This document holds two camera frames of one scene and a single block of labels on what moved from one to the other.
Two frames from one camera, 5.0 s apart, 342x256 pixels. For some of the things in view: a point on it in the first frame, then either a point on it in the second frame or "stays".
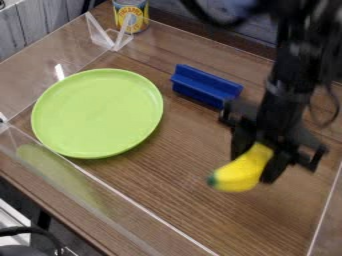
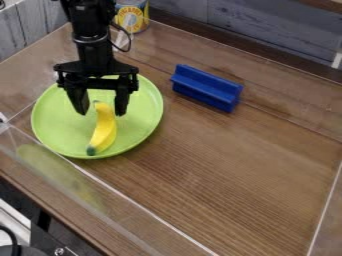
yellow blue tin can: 133,15 stays
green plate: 95,113 stays
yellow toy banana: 240,175 → 106,129
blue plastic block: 204,87 stays
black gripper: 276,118 → 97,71
